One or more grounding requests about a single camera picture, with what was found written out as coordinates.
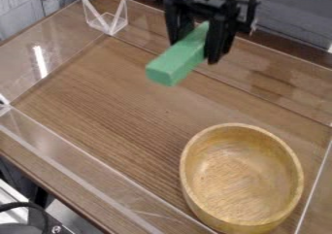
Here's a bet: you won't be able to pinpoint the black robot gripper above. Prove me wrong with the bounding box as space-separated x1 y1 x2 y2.
164 0 262 64

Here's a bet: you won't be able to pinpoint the green rectangular block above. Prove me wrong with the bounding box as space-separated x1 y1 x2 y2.
146 21 210 86

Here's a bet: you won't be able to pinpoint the brown wooden bowl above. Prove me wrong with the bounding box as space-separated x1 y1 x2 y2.
179 123 306 234

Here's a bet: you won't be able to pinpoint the clear acrylic corner bracket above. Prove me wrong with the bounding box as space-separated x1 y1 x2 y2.
82 0 128 36

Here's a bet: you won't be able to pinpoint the clear acrylic wall panels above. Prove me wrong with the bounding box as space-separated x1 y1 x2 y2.
0 0 332 234

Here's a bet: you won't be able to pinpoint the black cable at bottom left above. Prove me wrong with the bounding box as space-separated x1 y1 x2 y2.
0 202 50 234

